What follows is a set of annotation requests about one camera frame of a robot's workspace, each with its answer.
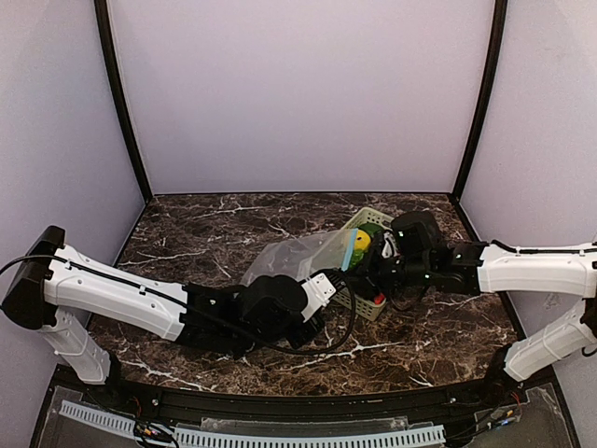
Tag clear zip top bag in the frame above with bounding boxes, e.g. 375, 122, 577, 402
241, 230, 357, 286

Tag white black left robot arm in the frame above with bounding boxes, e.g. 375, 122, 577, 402
1, 225, 356, 386

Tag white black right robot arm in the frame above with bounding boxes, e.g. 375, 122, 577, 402
350, 212, 596, 385

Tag green toy grapes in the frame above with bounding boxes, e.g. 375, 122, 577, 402
348, 249, 367, 269

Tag pale green plastic basket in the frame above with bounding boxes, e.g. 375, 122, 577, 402
333, 206, 393, 322

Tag yellow toy lemon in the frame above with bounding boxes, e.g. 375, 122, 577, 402
354, 229, 371, 251

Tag dark green toy avocado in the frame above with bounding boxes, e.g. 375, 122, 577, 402
358, 222, 384, 240

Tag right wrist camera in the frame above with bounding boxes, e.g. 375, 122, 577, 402
370, 229, 400, 259

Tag black front frame rail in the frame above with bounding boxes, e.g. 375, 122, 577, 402
119, 380, 492, 423

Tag white slotted cable duct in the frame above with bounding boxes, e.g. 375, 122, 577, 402
59, 400, 446, 447

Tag black frame right post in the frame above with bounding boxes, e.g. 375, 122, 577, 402
451, 0, 508, 203

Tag black frame post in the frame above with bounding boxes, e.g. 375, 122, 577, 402
93, 0, 153, 203
451, 0, 508, 203

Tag black frame left post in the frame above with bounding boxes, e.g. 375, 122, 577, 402
93, 0, 153, 203

